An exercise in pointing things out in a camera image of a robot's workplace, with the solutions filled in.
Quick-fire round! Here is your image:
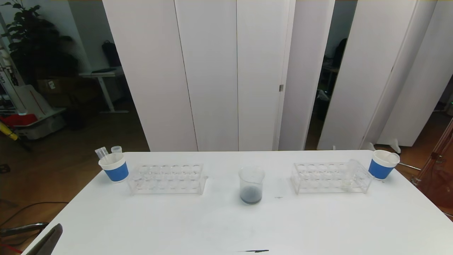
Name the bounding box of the brown metal stand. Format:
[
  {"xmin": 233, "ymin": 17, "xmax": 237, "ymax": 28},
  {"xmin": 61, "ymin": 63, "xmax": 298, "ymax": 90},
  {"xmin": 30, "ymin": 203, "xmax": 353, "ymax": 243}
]
[{"xmin": 411, "ymin": 117, "xmax": 453, "ymax": 213}]

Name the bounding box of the white robot column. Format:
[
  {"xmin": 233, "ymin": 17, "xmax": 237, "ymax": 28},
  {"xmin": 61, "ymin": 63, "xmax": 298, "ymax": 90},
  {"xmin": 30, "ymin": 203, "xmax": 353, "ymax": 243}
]
[{"xmin": 0, "ymin": 35, "xmax": 27, "ymax": 115}]

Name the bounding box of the grey metal chair leg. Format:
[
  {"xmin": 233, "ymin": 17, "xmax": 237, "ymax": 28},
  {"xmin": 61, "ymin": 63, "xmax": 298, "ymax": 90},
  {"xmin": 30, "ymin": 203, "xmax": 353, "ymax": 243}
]
[{"xmin": 0, "ymin": 222, "xmax": 50, "ymax": 237}]

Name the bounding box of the brown cardboard box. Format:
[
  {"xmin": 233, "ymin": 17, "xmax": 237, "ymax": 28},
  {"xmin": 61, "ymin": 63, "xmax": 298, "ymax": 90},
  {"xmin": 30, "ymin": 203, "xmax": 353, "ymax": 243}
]
[{"xmin": 37, "ymin": 78, "xmax": 71, "ymax": 94}]

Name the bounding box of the black backpack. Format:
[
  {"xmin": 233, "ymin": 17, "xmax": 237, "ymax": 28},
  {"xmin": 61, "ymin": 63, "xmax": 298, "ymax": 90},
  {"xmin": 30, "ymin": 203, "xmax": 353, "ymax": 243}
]
[{"xmin": 102, "ymin": 40, "xmax": 122, "ymax": 68}]

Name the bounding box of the clear plastic beaker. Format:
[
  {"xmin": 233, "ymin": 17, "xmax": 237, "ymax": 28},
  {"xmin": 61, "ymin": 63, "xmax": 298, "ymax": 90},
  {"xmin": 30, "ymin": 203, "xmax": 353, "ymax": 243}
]
[{"xmin": 238, "ymin": 166, "xmax": 265, "ymax": 205}]

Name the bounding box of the yellow tool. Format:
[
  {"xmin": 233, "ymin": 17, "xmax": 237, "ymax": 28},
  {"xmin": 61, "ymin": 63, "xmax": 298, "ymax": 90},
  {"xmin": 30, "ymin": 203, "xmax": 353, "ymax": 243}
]
[{"xmin": 0, "ymin": 121, "xmax": 20, "ymax": 141}]

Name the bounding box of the blue and white paper cup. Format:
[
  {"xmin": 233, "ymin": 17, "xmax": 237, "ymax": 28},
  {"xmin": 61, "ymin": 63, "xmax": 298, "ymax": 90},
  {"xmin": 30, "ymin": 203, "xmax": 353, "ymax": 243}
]
[
  {"xmin": 98, "ymin": 152, "xmax": 129, "ymax": 183},
  {"xmin": 368, "ymin": 149, "xmax": 401, "ymax": 180}
]

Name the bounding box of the white machine with red line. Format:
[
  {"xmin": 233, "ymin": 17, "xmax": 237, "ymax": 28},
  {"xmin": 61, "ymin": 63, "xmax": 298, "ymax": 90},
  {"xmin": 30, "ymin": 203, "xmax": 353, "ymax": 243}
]
[{"xmin": 12, "ymin": 84, "xmax": 68, "ymax": 140}]

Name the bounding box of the dark green potted plant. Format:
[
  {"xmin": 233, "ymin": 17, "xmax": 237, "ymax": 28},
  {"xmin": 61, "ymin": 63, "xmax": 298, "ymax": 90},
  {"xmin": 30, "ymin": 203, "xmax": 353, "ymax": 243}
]
[{"xmin": 2, "ymin": 0, "xmax": 80, "ymax": 85}]

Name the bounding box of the black floor cable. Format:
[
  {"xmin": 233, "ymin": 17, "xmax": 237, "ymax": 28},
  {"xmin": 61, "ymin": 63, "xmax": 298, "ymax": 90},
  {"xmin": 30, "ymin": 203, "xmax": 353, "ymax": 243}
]
[{"xmin": 0, "ymin": 201, "xmax": 69, "ymax": 227}]

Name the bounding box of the test tube with pale yellow pigment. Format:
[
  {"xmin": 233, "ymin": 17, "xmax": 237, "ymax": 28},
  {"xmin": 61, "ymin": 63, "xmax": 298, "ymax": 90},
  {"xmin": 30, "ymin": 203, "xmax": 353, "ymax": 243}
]
[{"xmin": 343, "ymin": 159, "xmax": 361, "ymax": 190}]

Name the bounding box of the clear acrylic test tube rack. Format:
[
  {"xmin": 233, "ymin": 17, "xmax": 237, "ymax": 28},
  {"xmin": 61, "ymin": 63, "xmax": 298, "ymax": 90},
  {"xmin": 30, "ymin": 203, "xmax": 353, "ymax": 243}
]
[
  {"xmin": 291, "ymin": 162, "xmax": 374, "ymax": 194},
  {"xmin": 127, "ymin": 163, "xmax": 208, "ymax": 195}
]

